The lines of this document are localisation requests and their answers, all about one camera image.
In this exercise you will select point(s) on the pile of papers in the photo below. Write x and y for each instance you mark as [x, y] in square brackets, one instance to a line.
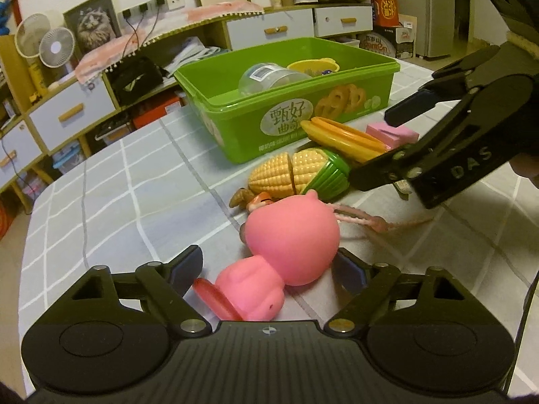
[189, 57]

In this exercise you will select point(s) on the orange yellow toy rings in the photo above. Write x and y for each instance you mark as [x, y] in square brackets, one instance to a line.
[337, 136]

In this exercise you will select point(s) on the small brown toy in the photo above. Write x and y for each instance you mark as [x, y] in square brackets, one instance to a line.
[241, 197]

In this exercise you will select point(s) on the clear cotton swab jar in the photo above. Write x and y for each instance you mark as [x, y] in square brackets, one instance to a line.
[269, 78]

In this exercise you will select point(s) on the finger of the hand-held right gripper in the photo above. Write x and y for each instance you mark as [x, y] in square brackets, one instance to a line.
[374, 172]
[414, 105]

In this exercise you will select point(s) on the yellow toy cup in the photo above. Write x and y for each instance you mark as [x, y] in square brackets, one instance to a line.
[309, 67]

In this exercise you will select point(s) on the pink pig toy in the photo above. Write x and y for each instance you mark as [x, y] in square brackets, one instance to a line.
[290, 240]

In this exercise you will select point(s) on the yellow toy corn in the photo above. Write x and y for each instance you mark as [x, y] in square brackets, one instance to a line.
[294, 168]

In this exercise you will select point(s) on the wooden cabinet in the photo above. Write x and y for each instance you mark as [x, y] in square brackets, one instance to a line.
[214, 29]

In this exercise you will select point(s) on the grey refrigerator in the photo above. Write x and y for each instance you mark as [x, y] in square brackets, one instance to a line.
[440, 8]

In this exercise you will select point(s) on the red storage box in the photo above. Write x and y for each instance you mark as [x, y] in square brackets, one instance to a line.
[158, 111]

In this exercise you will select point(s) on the white drawer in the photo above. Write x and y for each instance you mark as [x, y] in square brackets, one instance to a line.
[19, 153]
[269, 29]
[71, 113]
[343, 20]

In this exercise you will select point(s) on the printed carton box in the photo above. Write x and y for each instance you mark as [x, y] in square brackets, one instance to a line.
[396, 42]

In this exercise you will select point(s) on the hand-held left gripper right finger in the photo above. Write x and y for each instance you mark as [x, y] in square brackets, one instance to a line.
[348, 271]

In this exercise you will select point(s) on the pink block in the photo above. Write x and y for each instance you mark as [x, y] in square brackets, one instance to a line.
[389, 132]

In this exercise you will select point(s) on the orange red gift box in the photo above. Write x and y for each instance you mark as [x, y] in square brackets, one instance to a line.
[385, 4]

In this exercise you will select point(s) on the cat picture frame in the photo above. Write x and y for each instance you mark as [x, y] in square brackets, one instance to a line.
[92, 23]

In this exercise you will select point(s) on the grey checkered tablecloth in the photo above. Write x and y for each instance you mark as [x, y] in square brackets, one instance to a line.
[126, 202]

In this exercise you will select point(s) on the black bag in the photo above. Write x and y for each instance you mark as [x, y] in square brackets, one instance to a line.
[134, 80]

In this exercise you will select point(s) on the small beige trinket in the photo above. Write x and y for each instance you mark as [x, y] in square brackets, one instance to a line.
[403, 188]

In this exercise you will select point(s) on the pink fringed cloth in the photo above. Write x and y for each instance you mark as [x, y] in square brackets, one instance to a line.
[126, 44]

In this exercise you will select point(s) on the green plastic box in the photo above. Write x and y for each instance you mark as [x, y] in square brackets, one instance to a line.
[236, 134]

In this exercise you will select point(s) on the white desk fan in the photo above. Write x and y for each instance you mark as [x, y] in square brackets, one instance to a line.
[31, 35]
[57, 48]

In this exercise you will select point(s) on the clear storage bin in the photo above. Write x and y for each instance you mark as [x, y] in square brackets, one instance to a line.
[113, 130]
[67, 158]

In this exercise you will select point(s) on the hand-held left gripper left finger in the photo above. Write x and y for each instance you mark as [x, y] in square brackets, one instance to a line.
[185, 267]

